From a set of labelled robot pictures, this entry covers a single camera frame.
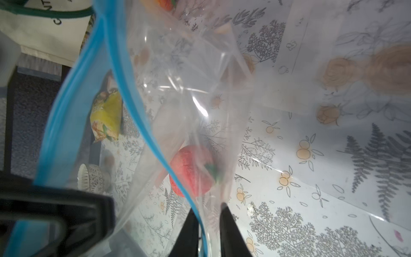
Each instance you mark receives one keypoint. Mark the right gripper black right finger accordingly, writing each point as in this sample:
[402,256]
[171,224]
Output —
[231,241]

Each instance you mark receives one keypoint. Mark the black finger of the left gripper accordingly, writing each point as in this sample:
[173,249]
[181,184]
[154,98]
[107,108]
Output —
[41,221]

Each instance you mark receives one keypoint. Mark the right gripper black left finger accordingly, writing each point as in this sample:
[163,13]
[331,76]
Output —
[187,242]

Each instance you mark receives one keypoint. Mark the yellow wrinkled peach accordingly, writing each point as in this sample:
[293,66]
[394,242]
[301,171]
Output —
[167,5]

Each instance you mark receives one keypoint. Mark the pink peach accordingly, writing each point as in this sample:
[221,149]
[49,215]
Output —
[196,169]

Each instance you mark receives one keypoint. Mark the white round strainer bowl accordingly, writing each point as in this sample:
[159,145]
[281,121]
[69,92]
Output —
[91,178]

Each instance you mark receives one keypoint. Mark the yellow snack packet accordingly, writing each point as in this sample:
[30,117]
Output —
[106,116]

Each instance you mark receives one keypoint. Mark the canvas tote bag green handles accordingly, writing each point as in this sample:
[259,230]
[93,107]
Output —
[51,30]

